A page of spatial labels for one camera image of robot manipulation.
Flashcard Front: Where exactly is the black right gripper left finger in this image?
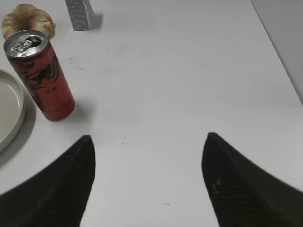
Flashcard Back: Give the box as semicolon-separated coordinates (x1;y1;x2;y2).
0;135;96;227

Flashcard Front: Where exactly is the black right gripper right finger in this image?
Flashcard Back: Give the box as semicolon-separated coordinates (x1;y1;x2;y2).
201;132;303;227

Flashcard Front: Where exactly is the red cola can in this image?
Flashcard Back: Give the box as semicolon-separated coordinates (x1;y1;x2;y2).
3;30;75;121

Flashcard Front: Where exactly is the grey ceramic plate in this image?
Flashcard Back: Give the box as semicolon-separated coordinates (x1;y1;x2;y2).
0;70;26;150

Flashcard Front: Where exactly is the brown bagel bread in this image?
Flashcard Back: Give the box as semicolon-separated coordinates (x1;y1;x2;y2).
1;3;53;40

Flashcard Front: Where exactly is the grey white carton box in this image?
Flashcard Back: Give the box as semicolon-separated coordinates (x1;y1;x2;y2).
65;0;94;31

